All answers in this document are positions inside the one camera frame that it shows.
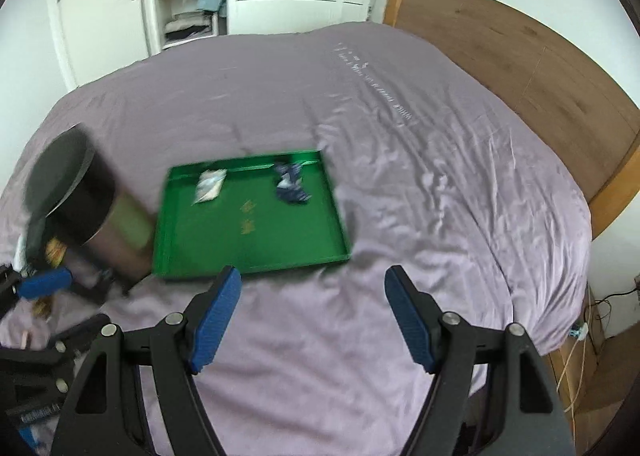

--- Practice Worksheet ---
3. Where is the dark blue snack packet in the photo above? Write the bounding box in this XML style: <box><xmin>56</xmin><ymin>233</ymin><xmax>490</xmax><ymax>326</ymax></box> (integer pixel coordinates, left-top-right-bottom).
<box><xmin>272</xmin><ymin>161</ymin><xmax>314</xmax><ymax>205</ymax></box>

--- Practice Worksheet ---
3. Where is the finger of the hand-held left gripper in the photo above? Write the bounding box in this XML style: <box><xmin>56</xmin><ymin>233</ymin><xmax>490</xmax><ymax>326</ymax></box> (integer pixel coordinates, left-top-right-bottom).
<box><xmin>0</xmin><ymin>313</ymin><xmax>114</xmax><ymax>418</ymax></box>
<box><xmin>0</xmin><ymin>266</ymin><xmax>74</xmax><ymax>308</ymax></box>

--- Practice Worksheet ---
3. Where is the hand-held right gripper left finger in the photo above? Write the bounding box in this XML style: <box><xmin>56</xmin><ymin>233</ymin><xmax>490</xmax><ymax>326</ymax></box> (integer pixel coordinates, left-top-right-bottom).
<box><xmin>50</xmin><ymin>265</ymin><xmax>243</xmax><ymax>456</ymax></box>

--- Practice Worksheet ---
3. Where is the stack of light folded clothes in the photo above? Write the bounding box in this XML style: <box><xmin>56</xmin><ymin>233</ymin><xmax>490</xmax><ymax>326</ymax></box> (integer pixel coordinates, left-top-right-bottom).
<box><xmin>164</xmin><ymin>11</ymin><xmax>214</xmax><ymax>46</ymax></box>

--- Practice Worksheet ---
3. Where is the wooden headboard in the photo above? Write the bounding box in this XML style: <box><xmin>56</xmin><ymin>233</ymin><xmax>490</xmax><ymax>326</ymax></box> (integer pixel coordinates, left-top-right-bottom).
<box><xmin>382</xmin><ymin>0</ymin><xmax>640</xmax><ymax>240</ymax></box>

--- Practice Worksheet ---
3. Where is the white cable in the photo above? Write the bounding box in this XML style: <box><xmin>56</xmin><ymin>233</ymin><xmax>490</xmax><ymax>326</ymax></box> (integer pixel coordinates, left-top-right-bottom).
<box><xmin>559</xmin><ymin>286</ymin><xmax>592</xmax><ymax>414</ymax></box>

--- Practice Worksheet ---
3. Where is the green metal tray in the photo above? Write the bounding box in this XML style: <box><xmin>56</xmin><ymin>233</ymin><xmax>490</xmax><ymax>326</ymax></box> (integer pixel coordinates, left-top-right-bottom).
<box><xmin>151</xmin><ymin>149</ymin><xmax>352</xmax><ymax>283</ymax></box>

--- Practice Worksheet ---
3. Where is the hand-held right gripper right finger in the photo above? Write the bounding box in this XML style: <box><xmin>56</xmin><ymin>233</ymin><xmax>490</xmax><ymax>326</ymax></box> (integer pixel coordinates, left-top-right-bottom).
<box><xmin>384</xmin><ymin>265</ymin><xmax>577</xmax><ymax>456</ymax></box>

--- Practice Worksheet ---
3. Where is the white snack packet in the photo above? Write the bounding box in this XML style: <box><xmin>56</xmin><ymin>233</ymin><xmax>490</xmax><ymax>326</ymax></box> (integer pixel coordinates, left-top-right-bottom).
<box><xmin>192</xmin><ymin>169</ymin><xmax>229</xmax><ymax>205</ymax></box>

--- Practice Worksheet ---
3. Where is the black cable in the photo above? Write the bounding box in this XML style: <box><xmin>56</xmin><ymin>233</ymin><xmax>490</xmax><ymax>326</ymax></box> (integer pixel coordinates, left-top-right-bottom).
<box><xmin>585</xmin><ymin>287</ymin><xmax>640</xmax><ymax>319</ymax></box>

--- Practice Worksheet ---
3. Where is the yellow snack packet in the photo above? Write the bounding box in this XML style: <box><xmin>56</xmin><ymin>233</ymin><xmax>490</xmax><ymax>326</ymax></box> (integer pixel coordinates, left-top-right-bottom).
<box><xmin>46</xmin><ymin>239</ymin><xmax>69</xmax><ymax>265</ymax></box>

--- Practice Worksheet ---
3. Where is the purple bed sheet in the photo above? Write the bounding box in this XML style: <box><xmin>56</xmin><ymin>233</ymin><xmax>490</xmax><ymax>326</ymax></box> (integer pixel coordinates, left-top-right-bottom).
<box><xmin>0</xmin><ymin>21</ymin><xmax>594</xmax><ymax>456</ymax></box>

